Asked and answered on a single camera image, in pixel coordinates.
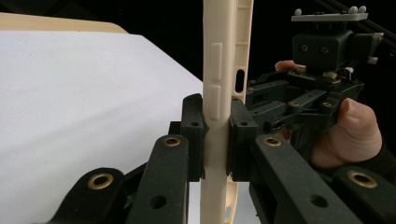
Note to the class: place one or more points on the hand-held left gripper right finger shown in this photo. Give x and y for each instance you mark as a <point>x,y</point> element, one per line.
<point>280,180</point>

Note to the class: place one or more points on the white table mat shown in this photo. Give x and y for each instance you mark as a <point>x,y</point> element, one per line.
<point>77,93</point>

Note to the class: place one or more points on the beige phone case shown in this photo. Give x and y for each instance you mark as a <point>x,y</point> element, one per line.
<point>218,46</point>

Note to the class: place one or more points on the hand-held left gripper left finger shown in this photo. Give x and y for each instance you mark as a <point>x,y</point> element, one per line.
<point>169,174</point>

